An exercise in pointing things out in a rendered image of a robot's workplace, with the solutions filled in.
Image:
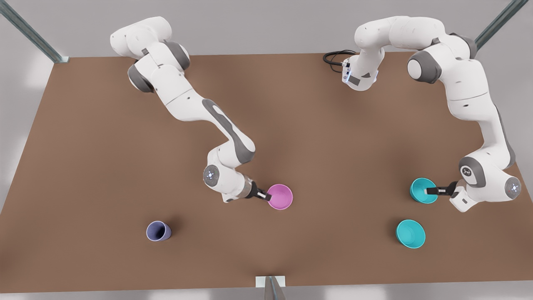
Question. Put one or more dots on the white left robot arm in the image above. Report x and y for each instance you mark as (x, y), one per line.
(470, 89)

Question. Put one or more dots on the teal blue bowl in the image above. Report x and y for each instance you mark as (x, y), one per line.
(419, 192)
(410, 234)

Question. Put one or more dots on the pink bowl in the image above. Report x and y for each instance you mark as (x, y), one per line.
(281, 198)

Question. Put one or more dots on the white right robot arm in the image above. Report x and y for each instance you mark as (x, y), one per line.
(179, 89)

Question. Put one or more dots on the silver frame post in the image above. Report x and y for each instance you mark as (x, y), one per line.
(499, 21)
(271, 288)
(31, 31)

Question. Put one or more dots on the purple cup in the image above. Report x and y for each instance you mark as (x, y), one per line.
(157, 231)

